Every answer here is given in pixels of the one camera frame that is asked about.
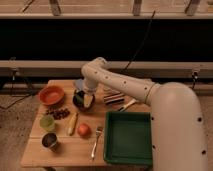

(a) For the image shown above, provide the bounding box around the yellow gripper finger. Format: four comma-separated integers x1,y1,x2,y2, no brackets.
75,94,84,104
84,95,92,108

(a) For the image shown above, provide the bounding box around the red apple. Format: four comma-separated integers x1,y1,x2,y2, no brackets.
77,123,91,137

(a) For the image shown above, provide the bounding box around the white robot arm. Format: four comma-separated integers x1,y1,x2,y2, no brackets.
81,57,209,171

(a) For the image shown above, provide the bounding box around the green plastic cup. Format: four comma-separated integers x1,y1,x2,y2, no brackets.
40,115,55,132

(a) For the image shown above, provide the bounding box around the metal cup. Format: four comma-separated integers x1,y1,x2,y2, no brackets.
42,133,59,151

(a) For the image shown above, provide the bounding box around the blue cloth piece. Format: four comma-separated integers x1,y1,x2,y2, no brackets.
73,79,83,90

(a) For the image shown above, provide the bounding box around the striped black white block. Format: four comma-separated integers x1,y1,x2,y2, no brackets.
103,93,124,105

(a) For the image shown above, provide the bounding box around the dark grapes bunch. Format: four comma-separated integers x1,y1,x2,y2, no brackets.
46,108,70,120

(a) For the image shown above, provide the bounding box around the orange bowl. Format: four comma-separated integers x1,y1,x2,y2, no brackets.
38,85,65,106

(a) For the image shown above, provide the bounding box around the yellow corn cob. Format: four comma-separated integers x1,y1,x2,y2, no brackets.
67,113,78,135

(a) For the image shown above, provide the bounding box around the silver fork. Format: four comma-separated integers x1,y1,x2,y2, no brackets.
91,126,103,160

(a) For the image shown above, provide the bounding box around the wooden table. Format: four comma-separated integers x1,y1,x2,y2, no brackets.
20,78,157,168

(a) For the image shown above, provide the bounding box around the green plastic tray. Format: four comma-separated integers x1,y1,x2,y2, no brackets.
103,111,153,166

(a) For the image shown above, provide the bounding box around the white handled utensil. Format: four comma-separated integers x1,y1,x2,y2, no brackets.
118,99,137,111

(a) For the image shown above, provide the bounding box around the black cable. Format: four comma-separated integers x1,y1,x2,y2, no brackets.
121,10,156,72

